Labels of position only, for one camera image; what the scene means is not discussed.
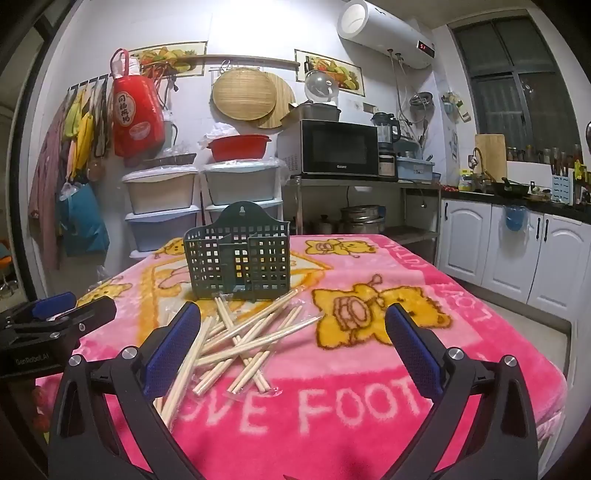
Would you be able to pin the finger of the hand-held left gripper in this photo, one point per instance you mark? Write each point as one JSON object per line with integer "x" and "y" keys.
{"x": 92, "y": 314}
{"x": 53, "y": 302}

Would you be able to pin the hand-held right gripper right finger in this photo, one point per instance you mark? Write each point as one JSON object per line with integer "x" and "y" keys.
{"x": 411, "y": 350}

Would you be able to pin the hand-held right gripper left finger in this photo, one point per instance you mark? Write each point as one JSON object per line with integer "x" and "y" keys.
{"x": 173, "y": 350}

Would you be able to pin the bunch of chopsticks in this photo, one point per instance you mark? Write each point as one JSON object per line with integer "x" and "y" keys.
{"x": 244, "y": 344}

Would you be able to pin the green plastic utensil basket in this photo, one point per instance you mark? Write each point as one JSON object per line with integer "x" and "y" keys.
{"x": 258, "y": 277}

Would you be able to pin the blue plastic bag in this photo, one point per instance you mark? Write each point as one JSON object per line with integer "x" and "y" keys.
{"x": 83, "y": 221}

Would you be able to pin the pink printed blanket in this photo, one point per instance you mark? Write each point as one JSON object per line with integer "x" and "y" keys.
{"x": 351, "y": 415}

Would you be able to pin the pink hanging garment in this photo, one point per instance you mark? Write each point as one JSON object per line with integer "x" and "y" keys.
{"x": 46, "y": 184}

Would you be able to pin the white kitchen cabinets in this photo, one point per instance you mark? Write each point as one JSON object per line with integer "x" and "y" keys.
{"x": 471, "y": 244}

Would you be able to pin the stacked steel pots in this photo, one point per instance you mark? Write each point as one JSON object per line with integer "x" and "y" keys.
{"x": 362, "y": 221}

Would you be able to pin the beige-topped plastic drawer unit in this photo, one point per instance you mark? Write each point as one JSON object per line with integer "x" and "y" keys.
{"x": 159, "y": 189}

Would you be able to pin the blue hanging bin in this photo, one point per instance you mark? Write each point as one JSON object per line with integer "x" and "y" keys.
{"x": 515, "y": 219}

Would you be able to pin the woven basket tray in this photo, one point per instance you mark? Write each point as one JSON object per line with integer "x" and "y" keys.
{"x": 171, "y": 161}

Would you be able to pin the metal kitchen rack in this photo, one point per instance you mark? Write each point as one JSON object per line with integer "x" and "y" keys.
{"x": 369, "y": 182}

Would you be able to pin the yellow hanging cloths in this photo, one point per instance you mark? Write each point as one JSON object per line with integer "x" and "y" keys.
{"x": 83, "y": 129}

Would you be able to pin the black wok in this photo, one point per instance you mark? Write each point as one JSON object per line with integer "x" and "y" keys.
{"x": 510, "y": 188}

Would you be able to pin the red fabric bag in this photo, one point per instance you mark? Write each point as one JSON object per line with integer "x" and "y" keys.
{"x": 136, "y": 115}

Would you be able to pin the wooden cutting board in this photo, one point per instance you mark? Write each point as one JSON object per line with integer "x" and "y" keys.
{"x": 494, "y": 157}

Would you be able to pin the red plastic basin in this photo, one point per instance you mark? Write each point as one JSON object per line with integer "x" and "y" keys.
{"x": 240, "y": 147}

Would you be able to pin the black microwave oven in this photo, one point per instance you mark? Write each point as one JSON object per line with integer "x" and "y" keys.
{"x": 341, "y": 147}

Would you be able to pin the black blender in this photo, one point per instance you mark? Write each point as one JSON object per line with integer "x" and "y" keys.
{"x": 385, "y": 134}

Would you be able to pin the blue knife holder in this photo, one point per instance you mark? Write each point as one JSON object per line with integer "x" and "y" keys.
{"x": 562, "y": 187}

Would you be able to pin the hanging steel pot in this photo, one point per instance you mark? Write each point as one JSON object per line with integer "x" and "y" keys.
{"x": 422, "y": 101}

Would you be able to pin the metal baking tray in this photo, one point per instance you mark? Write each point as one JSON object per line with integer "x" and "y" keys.
{"x": 318, "y": 113}

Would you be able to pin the round bamboo tray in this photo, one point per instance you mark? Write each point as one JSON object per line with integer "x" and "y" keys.
{"x": 242, "y": 94}

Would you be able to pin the round bamboo mat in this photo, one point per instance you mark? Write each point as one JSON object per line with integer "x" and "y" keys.
{"x": 284, "y": 101}

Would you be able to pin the clear glass lid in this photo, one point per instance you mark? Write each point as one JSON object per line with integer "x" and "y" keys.
{"x": 321, "y": 87}

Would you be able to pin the dark window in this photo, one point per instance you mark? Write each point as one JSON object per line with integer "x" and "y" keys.
{"x": 521, "y": 92}

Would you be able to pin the white water heater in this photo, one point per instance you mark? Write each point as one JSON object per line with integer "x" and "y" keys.
{"x": 383, "y": 32}

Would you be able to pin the fruit wall poster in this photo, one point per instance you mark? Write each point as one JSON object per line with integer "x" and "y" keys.
{"x": 184, "y": 55}
{"x": 341, "y": 74}

